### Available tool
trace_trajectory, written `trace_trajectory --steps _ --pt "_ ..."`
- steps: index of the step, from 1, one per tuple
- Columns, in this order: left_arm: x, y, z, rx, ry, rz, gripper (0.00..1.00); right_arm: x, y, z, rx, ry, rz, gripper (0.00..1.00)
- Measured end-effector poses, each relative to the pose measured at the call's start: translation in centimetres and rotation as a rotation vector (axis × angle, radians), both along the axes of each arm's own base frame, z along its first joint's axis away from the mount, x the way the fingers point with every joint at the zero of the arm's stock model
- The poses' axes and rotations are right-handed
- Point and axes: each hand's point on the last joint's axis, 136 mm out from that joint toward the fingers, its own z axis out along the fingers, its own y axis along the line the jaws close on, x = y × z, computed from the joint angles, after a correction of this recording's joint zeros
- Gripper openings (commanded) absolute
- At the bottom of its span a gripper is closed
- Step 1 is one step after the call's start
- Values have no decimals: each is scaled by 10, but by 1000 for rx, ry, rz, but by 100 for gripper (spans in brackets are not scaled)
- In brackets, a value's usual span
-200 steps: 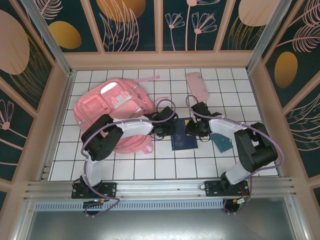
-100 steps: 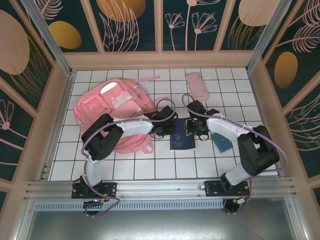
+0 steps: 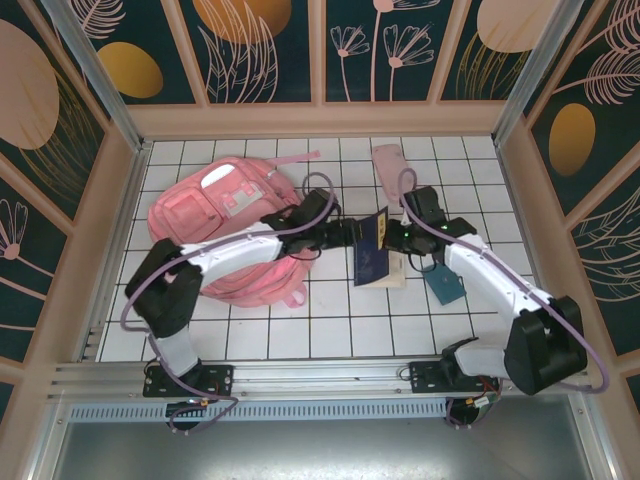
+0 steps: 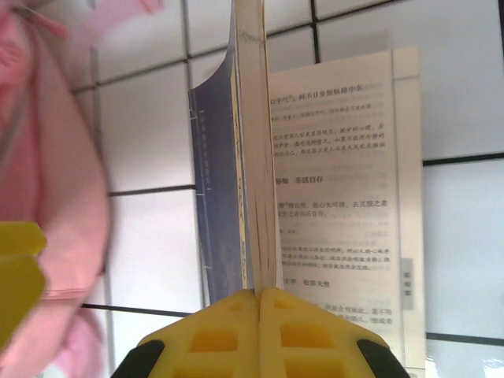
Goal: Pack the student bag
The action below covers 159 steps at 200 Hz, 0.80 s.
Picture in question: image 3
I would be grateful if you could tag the small teal notebook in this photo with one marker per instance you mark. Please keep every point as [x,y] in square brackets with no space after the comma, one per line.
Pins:
[445,287]

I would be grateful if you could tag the aluminium mounting rail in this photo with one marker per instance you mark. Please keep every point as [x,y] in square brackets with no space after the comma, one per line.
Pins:
[320,375]

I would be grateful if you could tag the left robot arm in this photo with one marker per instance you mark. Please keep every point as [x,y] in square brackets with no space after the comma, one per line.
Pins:
[235,250]

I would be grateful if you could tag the aluminium corner post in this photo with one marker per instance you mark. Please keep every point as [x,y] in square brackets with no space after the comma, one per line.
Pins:
[100,75]
[539,75]

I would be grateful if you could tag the aluminium side rail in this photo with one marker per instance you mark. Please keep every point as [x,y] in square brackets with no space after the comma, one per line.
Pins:
[519,200]

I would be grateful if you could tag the grey metal sheet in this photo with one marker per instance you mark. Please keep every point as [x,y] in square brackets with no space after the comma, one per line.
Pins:
[320,450]

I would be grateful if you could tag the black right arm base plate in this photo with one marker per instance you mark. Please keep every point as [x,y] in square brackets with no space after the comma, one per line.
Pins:
[425,377]

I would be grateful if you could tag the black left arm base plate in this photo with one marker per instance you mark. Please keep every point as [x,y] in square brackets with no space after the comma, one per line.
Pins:
[220,380]

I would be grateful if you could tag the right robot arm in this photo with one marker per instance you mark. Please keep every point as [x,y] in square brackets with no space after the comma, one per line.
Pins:
[480,270]

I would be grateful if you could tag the pink pencil case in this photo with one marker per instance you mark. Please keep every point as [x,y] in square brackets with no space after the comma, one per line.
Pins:
[390,162]

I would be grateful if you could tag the pink backpack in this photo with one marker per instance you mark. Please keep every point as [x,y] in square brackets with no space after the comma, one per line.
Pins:
[200,210]

